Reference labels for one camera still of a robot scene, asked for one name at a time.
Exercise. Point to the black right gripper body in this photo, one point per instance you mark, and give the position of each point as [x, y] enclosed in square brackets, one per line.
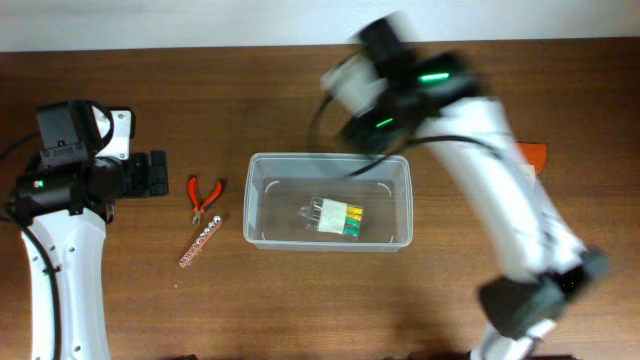
[386, 123]

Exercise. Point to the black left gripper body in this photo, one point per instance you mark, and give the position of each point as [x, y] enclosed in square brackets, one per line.
[141, 173]

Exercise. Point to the clear case of screwdrivers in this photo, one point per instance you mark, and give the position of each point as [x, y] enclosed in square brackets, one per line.
[332, 217]

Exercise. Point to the orange scraper with wooden handle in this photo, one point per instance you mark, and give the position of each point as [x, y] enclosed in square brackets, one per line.
[536, 155]

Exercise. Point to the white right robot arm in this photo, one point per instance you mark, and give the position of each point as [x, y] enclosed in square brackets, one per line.
[545, 267]

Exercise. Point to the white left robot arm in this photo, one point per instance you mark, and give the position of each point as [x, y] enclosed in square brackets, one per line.
[63, 204]

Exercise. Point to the clear plastic container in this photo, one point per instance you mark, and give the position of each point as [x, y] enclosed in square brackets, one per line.
[278, 185]

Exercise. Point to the orange handled cutting pliers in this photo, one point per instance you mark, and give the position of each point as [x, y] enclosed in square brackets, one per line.
[201, 204]

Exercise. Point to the orange socket bit rail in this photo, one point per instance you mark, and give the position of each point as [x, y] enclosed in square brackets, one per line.
[200, 241]

